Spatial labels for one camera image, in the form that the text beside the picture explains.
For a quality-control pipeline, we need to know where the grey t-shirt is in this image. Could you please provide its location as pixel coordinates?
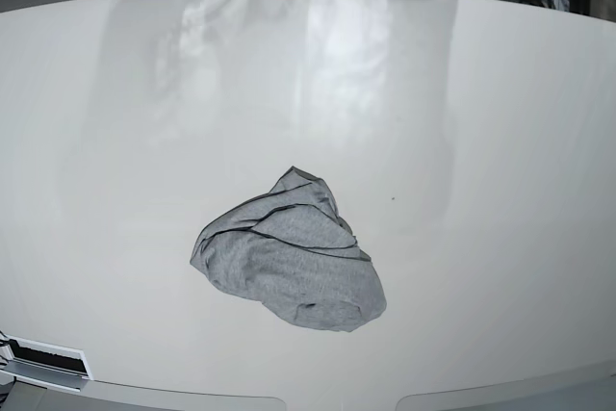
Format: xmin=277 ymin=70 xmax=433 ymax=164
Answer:
xmin=190 ymin=167 xmax=387 ymax=332

